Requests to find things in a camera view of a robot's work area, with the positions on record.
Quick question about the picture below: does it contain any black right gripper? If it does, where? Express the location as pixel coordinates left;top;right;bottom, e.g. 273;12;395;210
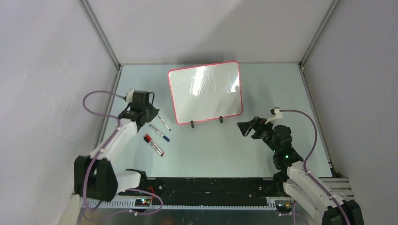
237;116;278;153

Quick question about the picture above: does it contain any green capped white marker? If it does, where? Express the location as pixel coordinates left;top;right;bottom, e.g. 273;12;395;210
157;115;171;131

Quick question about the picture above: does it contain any red framed whiteboard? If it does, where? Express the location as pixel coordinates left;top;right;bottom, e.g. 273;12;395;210
168;61;243;125

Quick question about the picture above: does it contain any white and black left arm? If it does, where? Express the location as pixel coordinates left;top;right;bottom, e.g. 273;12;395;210
74;88;159;202

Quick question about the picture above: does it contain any blue capped white marker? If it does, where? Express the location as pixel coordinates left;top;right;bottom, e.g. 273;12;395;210
149;124;170;142

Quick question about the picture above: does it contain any red capped white marker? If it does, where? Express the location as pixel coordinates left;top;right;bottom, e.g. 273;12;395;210
145;134;164;157

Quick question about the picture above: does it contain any black capped white marker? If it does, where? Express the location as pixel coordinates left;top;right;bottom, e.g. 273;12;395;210
143;136;164;157

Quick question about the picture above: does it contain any right electronics board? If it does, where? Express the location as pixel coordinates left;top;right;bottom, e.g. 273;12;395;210
276;203;294;211

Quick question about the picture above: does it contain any electronics board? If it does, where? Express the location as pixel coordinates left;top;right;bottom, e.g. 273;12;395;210
134;199;151;207
276;203;294;211

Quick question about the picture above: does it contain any left electronics board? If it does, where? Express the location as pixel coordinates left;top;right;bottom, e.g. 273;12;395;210
134;199;151;207

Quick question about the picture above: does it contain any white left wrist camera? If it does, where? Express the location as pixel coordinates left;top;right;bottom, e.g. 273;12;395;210
124;88;135;102

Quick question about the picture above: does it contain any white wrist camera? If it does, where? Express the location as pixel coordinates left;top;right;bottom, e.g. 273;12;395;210
265;107;283;124
124;88;135;102

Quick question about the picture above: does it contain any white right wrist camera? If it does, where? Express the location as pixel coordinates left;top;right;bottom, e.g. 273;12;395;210
265;107;283;124

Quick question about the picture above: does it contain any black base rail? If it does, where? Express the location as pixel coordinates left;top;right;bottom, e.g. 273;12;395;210
138;178;287;206

